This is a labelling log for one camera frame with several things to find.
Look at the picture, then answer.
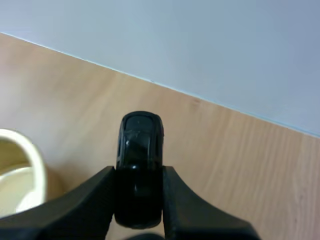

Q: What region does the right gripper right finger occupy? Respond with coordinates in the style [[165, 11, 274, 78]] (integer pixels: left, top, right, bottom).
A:
[[161, 165, 263, 240]]

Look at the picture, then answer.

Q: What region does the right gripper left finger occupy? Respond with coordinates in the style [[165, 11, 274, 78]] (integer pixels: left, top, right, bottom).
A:
[[0, 165, 116, 240]]

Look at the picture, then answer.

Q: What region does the small grey toy car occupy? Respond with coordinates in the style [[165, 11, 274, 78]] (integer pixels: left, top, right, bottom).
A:
[[113, 111, 165, 230]]

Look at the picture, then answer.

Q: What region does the gold-coloured pot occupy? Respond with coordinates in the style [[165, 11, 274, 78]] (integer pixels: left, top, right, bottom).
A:
[[0, 128, 49, 218]]

